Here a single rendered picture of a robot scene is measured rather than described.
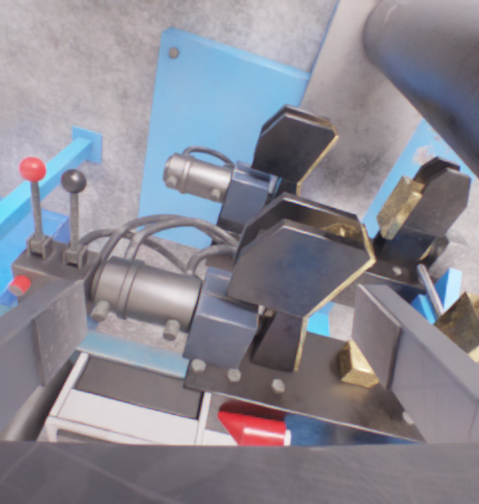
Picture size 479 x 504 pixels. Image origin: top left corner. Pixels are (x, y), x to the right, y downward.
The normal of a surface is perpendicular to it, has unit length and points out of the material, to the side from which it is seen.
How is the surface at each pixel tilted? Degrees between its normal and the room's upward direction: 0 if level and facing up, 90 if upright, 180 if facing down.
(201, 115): 0
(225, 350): 0
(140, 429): 90
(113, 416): 90
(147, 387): 90
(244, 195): 0
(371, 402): 90
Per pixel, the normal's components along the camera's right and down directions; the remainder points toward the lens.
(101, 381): 0.27, -0.73
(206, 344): -0.11, 0.62
